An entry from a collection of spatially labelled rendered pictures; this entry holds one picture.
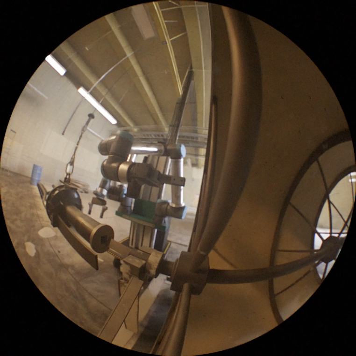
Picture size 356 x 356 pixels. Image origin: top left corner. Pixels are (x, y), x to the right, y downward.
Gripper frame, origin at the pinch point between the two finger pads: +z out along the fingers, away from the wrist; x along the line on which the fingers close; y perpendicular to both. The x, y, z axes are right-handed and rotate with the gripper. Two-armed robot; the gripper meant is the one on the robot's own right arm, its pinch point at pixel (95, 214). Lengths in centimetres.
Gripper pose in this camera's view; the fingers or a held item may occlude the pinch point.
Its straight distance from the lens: 98.4
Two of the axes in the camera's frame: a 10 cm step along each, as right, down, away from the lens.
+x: -10.0, -0.8, -0.4
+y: -0.8, 5.4, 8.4
